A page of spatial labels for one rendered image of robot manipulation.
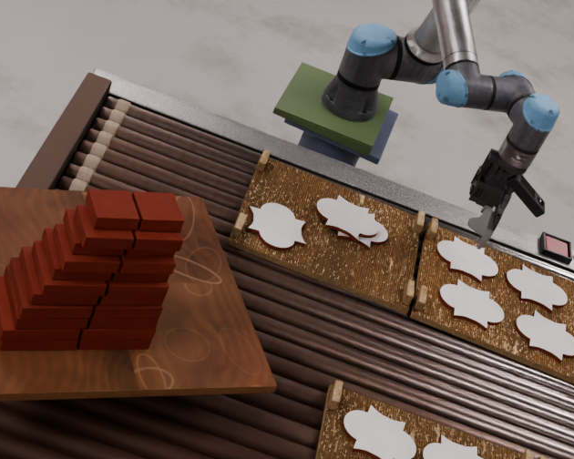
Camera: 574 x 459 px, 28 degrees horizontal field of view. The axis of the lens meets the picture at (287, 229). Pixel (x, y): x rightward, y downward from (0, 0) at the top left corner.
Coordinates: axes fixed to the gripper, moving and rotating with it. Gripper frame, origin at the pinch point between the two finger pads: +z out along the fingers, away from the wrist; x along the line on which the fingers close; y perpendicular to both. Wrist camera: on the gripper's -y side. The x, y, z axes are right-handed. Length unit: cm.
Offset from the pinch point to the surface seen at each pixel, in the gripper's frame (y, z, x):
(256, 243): 47, 9, 24
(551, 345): -21.2, 7.9, 19.3
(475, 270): -2.1, 8.0, 3.5
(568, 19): -76, 103, -404
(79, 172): 87, 11, 22
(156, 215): 64, -29, 77
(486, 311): -5.7, 8.0, 16.4
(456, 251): 2.8, 8.0, -0.6
